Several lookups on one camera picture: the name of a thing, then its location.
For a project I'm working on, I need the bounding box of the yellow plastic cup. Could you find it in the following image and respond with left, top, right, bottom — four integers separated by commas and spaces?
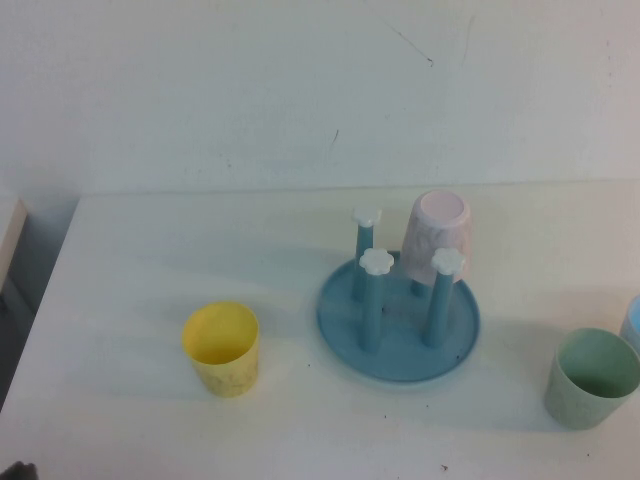
180, 299, 261, 400

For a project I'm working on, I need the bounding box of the green plastic cup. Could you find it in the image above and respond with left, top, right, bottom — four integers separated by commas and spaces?
543, 325, 640, 431

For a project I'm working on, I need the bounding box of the pink plastic cup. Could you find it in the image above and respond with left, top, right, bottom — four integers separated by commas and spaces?
402, 189, 474, 284

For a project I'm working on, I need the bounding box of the light blue plastic cup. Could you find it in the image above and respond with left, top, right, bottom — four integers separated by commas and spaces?
619, 293, 640, 351

